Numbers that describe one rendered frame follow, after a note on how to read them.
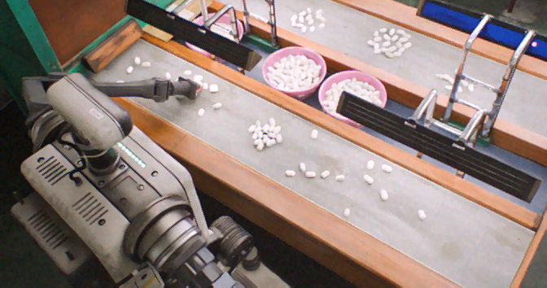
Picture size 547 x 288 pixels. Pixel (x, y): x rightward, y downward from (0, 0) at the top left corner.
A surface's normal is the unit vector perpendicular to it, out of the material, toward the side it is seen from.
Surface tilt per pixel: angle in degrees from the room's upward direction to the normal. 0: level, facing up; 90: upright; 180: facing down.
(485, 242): 0
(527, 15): 0
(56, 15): 90
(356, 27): 0
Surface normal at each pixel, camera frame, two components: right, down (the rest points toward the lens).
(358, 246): -0.07, -0.62
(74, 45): 0.81, 0.42
